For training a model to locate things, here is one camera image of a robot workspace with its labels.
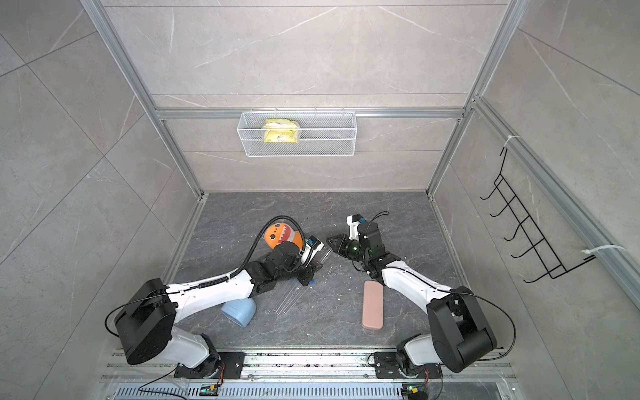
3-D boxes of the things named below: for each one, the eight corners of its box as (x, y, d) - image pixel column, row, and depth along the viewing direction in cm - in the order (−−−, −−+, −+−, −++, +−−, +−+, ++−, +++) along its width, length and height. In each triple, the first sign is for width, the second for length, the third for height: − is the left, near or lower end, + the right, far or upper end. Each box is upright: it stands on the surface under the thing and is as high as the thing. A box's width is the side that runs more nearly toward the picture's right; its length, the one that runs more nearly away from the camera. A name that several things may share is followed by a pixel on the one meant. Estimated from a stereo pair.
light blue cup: (227, 328, 82) (217, 319, 75) (232, 307, 87) (223, 297, 80) (254, 328, 82) (247, 319, 75) (257, 307, 87) (251, 297, 80)
